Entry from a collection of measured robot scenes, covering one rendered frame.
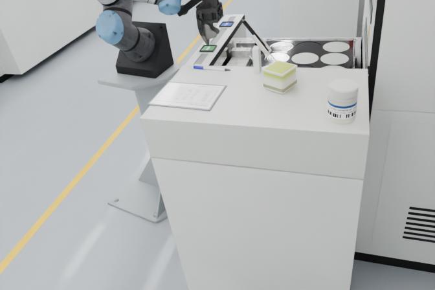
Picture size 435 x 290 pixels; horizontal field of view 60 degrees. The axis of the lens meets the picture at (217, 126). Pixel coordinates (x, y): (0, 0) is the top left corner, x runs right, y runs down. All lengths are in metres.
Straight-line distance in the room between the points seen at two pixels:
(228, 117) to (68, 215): 1.54
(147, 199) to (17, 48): 2.49
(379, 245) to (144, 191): 1.30
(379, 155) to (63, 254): 1.60
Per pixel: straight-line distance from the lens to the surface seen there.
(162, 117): 1.10
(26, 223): 2.49
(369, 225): 1.71
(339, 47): 1.58
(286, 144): 1.01
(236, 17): 1.81
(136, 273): 1.96
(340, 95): 0.95
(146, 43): 1.66
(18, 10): 4.33
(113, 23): 1.55
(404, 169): 1.49
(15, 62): 4.26
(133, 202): 2.27
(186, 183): 1.22
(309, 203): 1.14
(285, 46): 1.60
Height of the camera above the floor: 1.53
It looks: 34 degrees down
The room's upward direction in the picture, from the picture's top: 9 degrees counter-clockwise
